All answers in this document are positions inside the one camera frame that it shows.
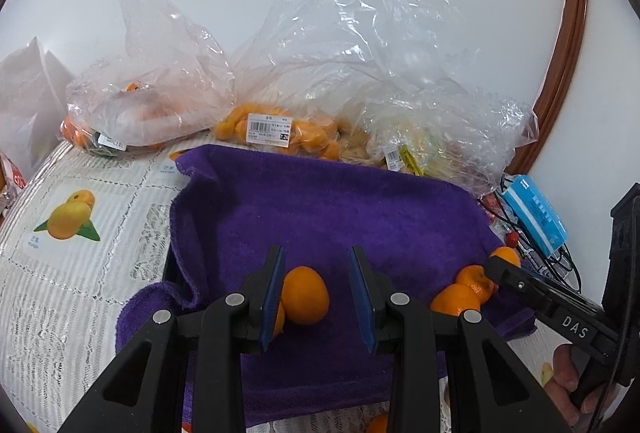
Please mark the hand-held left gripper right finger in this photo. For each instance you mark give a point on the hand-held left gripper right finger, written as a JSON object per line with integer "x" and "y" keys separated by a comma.
{"x": 362, "y": 298}

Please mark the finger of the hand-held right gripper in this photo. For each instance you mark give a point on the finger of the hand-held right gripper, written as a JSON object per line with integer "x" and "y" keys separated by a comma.
{"x": 565, "y": 293}
{"x": 570, "y": 323}

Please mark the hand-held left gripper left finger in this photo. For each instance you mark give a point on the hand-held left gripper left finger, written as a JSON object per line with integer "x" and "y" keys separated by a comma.
{"x": 272, "y": 293}

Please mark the orange mandarin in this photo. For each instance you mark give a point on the orange mandarin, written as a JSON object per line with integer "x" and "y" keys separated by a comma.
{"x": 507, "y": 255}
{"x": 378, "y": 424}
{"x": 472, "y": 278}
{"x": 304, "y": 295}
{"x": 452, "y": 299}
{"x": 281, "y": 318}

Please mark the person's right hand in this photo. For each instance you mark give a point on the person's right hand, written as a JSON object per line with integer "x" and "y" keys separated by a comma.
{"x": 562, "y": 378}

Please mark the blue tissue pack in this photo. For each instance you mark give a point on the blue tissue pack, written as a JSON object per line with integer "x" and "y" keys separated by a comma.
{"x": 535, "y": 213}

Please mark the purple towel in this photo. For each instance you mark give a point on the purple towel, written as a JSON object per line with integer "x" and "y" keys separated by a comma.
{"x": 325, "y": 213}

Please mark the crinkled clear bag yellow items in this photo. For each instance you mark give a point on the crinkled clear bag yellow items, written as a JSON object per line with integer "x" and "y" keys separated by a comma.
{"x": 450, "y": 128}

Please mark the large clear bag of oranges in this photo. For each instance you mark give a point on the large clear bag of oranges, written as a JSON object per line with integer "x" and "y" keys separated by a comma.
{"x": 350, "y": 38}

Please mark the small clear bag of oranges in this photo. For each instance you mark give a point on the small clear bag of oranges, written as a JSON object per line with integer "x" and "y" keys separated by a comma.
{"x": 150, "y": 63}

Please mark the white plastic bag red print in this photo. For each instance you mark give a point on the white plastic bag red print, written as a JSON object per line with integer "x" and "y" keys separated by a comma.
{"x": 35, "y": 103}

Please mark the brown wooden door frame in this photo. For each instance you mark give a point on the brown wooden door frame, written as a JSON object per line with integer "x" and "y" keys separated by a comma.
{"x": 565, "y": 63}

